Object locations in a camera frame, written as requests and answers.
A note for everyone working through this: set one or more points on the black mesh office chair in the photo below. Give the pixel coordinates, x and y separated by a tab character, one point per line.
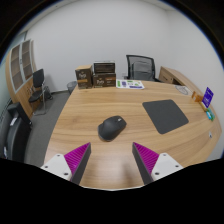
128	66

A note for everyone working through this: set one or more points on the wooden shelf unit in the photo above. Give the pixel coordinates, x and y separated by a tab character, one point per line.
20	91

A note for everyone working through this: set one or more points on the black computer mouse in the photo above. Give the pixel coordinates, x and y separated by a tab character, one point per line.
111	128

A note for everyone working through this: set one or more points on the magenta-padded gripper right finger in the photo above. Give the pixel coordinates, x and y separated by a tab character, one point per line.
148	160

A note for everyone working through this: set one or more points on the grey backpack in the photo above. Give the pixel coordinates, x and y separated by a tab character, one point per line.
142	70

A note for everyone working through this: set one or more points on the black and white box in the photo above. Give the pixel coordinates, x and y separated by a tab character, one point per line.
104	67

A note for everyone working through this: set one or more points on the white printed paper sheet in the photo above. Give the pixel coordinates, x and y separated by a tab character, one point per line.
130	84

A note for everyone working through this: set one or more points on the small teal packet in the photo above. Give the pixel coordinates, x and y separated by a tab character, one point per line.
210	115

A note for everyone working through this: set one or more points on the wooden side desk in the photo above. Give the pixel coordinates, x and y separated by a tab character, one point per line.
173	75

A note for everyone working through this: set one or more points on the small orange box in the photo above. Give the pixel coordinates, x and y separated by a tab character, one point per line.
196	96

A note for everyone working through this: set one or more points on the black metal-legged chair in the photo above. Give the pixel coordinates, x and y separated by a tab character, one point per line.
38	78

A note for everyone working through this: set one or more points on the purple card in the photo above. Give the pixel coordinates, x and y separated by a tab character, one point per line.
208	97

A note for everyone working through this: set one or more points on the dark grey mouse pad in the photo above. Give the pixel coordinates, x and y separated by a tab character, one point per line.
165	116

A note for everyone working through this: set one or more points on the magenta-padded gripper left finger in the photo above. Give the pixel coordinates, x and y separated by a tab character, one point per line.
76	160

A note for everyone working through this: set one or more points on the black padded office chair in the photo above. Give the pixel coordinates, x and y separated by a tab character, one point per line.
15	133

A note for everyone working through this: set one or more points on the tall brown cardboard box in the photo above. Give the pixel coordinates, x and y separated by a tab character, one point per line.
83	77

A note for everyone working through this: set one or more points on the grey mesh waste bin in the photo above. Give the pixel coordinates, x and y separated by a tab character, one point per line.
71	86

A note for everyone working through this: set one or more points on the round grey disc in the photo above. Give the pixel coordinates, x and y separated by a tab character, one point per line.
182	90

